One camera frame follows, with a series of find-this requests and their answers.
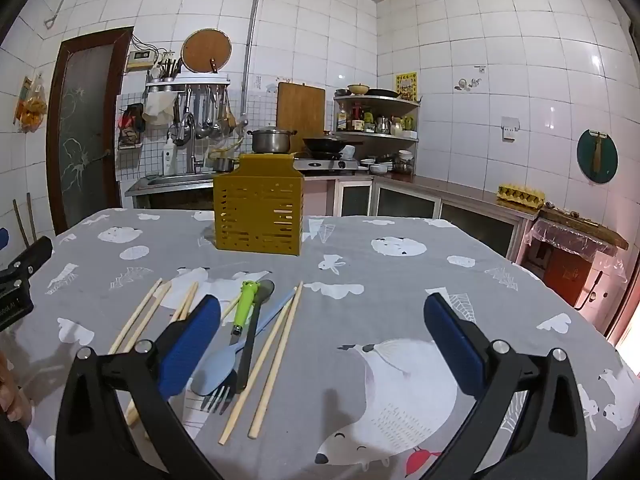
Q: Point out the yellow egg carton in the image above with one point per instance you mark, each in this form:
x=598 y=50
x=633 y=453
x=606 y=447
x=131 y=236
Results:
x=520 y=196

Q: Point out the green round board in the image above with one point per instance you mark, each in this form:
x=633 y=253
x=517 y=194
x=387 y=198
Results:
x=586 y=157

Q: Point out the brown frosted glass door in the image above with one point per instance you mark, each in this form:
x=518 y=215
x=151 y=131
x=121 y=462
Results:
x=82 y=135

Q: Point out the red cabinet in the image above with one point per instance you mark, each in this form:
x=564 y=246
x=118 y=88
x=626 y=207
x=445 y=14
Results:
x=565 y=272

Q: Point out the corner shelf with bottles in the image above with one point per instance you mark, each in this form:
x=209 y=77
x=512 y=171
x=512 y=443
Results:
x=377 y=117

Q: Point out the black wok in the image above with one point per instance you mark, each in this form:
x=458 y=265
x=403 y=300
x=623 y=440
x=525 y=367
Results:
x=325 y=145

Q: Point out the white wall socket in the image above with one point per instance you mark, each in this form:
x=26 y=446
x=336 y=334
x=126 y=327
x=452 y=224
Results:
x=510 y=127

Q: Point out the wooden chopstick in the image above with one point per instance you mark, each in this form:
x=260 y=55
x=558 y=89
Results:
x=177 y=311
x=255 y=375
x=150 y=312
x=277 y=355
x=231 y=307
x=135 y=317
x=187 y=298

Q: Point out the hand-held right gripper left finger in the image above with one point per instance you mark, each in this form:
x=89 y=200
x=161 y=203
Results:
x=190 y=345

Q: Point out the white dish soap bottle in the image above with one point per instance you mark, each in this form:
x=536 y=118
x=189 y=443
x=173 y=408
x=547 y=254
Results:
x=169 y=157

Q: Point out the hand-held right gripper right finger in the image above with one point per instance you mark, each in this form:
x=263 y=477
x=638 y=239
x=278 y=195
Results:
x=455 y=345

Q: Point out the metal faucet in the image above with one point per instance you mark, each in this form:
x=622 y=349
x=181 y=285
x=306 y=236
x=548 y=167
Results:
x=191 y=145

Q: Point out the grey spoon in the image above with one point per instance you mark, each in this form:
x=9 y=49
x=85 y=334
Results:
x=252 y=330

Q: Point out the person's left hand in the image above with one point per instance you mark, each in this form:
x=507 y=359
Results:
x=11 y=390

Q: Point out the plastic covered wooden board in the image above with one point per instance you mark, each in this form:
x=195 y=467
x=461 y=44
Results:
x=580 y=230

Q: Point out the steel gas stove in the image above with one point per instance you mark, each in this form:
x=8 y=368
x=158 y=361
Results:
x=325 y=165

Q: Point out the metal utensil rack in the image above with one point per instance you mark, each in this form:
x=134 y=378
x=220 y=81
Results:
x=187 y=84

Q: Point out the kitchen counter cabinet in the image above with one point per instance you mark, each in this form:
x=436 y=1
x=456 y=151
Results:
x=400 y=200

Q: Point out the steel sink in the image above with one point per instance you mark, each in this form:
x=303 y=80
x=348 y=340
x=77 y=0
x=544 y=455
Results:
x=170 y=182

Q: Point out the black fork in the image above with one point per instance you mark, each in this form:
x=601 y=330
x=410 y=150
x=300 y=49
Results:
x=218 y=400

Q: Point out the glass jar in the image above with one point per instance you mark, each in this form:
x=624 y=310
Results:
x=403 y=161

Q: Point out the white hanging cloth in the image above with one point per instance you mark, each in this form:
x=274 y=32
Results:
x=159 y=109

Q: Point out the hanging plastic bag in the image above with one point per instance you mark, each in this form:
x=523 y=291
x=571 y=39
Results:
x=32 y=105

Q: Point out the stack of white bowls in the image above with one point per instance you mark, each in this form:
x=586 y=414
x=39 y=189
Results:
x=375 y=164

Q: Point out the hanging metal ladles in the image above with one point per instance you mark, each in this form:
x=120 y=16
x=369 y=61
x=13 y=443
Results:
x=205 y=115

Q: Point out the wall hooks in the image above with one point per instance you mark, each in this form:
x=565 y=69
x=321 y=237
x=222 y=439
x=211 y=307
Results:
x=470 y=81

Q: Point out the grey animal print tablecloth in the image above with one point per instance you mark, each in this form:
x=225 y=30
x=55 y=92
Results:
x=380 y=300

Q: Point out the light blue spoon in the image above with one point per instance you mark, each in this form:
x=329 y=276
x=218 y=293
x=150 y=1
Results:
x=215 y=370

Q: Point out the yellow slotted utensil holder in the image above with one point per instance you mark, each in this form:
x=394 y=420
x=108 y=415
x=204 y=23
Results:
x=257 y=205

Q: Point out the rectangular wooden cutting board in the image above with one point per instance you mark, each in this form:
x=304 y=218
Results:
x=300 y=107

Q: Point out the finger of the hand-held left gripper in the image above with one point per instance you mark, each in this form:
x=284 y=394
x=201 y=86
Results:
x=32 y=254
x=3 y=238

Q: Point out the wooden sticks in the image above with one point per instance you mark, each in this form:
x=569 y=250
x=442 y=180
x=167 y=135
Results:
x=31 y=220

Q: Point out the white wall control box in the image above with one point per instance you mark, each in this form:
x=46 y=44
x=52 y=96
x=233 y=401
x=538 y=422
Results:
x=139 y=61

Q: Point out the steel cooking pot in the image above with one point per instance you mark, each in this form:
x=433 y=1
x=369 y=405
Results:
x=270 y=141

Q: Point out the round wooden board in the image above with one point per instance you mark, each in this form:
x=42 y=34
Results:
x=202 y=50

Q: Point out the yellow wall poster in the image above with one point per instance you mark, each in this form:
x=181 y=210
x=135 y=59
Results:
x=406 y=86

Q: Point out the small steel pot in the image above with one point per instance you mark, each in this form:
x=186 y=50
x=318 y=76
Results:
x=223 y=164

